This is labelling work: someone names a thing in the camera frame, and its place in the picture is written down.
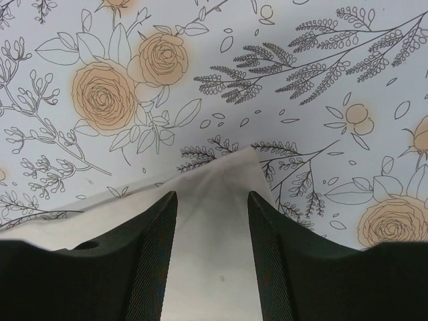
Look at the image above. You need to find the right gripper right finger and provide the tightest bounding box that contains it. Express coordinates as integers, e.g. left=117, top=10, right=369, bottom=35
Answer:
left=247, top=191, right=427, bottom=320

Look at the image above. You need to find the floral table mat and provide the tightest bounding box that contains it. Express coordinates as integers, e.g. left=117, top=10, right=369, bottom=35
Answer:
left=1, top=1, right=427, bottom=249

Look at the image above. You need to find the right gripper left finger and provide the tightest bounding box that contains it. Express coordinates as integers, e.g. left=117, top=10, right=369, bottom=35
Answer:
left=1, top=191, right=177, bottom=320

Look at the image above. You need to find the cream t shirt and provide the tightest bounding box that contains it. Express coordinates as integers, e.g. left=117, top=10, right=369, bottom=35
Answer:
left=1, top=148, right=271, bottom=320

